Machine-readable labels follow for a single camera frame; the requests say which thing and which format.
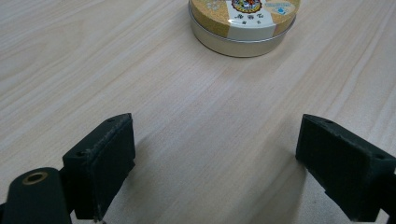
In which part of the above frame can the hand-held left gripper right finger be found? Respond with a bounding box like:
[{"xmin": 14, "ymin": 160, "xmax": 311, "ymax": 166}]
[{"xmin": 295, "ymin": 113, "xmax": 396, "ymax": 223}]

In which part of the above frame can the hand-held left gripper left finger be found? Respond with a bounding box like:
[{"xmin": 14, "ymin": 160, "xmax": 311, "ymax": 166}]
[{"xmin": 62, "ymin": 112, "xmax": 136, "ymax": 222}]

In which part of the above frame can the round gold tin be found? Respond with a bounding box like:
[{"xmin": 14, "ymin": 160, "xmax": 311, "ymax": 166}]
[{"xmin": 188, "ymin": 0, "xmax": 302, "ymax": 59}]

